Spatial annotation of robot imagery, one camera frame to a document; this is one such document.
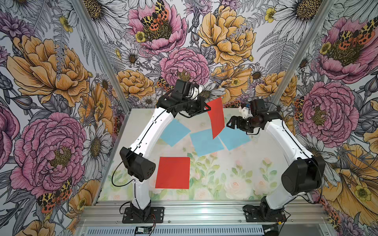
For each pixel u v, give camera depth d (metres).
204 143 1.01
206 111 0.72
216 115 0.73
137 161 0.46
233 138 1.05
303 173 0.44
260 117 0.60
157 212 0.75
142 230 0.70
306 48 0.86
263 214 0.68
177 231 1.12
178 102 0.56
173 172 0.89
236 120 0.77
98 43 0.84
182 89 0.57
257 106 0.66
